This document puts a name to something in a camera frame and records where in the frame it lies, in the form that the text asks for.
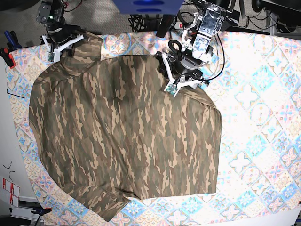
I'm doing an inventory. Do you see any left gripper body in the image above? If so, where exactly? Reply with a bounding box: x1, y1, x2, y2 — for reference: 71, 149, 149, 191
155, 51, 209, 89

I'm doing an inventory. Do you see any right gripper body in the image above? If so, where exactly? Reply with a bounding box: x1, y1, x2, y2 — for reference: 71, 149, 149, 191
45, 24, 84, 52

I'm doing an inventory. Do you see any camouflage T-shirt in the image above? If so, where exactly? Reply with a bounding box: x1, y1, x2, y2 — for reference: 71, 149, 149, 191
29, 34, 222, 221

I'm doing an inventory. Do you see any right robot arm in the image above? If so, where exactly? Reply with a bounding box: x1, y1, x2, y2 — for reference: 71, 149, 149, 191
36, 0, 84, 52

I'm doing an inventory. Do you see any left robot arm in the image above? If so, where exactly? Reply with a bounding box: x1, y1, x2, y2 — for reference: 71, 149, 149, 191
155, 0, 225, 96

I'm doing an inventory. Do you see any white power strip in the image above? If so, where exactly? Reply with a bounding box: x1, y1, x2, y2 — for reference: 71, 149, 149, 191
172, 22, 185, 31

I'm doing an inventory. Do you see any black red-tipped clamp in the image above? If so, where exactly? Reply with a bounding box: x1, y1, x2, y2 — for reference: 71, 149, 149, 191
0, 48, 16, 69

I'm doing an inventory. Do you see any red white label sticker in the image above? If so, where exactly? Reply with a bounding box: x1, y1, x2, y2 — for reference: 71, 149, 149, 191
0, 178, 20, 207

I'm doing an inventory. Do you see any black clamp bottom left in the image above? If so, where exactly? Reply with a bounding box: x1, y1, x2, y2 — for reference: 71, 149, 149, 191
31, 207, 52, 216

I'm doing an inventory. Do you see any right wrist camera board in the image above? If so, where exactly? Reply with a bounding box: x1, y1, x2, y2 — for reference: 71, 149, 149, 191
48, 52, 60, 63

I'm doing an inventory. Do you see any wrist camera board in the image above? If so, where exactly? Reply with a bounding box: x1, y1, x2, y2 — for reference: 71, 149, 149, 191
48, 52, 60, 63
164, 83, 179, 97

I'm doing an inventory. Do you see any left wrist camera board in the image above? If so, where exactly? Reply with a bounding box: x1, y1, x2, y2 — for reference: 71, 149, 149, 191
164, 83, 179, 97

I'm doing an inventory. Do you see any blue handled clamp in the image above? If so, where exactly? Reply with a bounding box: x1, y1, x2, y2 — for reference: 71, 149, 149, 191
4, 31, 17, 50

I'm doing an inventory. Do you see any black post under mount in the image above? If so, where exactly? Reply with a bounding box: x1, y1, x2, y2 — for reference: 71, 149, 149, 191
156, 14, 175, 38

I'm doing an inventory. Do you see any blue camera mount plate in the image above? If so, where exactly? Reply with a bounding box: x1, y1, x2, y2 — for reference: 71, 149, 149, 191
113, 0, 184, 15

